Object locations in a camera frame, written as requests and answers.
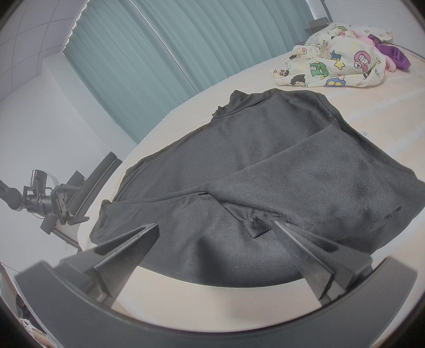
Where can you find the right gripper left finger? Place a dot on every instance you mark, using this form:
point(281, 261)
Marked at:
point(125, 256)

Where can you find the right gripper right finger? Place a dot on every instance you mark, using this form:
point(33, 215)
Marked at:
point(314, 259)

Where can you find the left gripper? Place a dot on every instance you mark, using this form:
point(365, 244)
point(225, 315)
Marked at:
point(61, 207)

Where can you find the black T-shirt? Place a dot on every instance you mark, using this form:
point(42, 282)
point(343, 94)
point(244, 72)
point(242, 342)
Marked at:
point(270, 158)

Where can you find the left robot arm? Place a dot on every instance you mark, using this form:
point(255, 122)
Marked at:
point(13, 196)

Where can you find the bed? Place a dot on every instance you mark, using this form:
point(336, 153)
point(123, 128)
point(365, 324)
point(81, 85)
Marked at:
point(397, 129)

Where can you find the pile of clothes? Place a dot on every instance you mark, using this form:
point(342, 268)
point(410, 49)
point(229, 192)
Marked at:
point(343, 60)

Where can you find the blue-green curtain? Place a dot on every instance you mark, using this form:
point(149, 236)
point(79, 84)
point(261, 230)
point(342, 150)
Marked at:
point(234, 24)
point(125, 67)

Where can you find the grey bedside table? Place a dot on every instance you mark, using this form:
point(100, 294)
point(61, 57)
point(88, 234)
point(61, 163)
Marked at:
point(319, 23)

